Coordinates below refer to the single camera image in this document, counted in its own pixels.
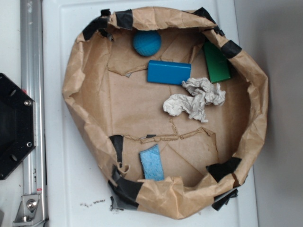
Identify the light blue sponge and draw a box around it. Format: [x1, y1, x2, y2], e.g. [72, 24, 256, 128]
[139, 144, 164, 181]

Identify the aluminium extrusion rail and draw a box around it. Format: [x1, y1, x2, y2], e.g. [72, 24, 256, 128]
[20, 0, 49, 227]

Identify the brown paper bin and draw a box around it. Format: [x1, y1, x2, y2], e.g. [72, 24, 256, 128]
[62, 7, 268, 219]

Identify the blue rectangular block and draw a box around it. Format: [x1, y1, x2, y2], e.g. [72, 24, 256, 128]
[147, 60, 191, 85]

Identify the green rectangular block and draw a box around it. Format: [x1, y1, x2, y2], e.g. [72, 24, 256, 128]
[203, 41, 232, 83]

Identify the metal corner bracket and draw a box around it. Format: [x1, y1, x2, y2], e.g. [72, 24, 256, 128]
[12, 194, 44, 227]

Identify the blue ball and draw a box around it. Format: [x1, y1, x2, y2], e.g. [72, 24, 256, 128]
[133, 31, 161, 57]

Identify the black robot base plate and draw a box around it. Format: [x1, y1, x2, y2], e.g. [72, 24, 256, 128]
[0, 73, 36, 180]

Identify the crumpled white paper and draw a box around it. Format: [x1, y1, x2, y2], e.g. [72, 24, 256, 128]
[163, 78, 226, 123]

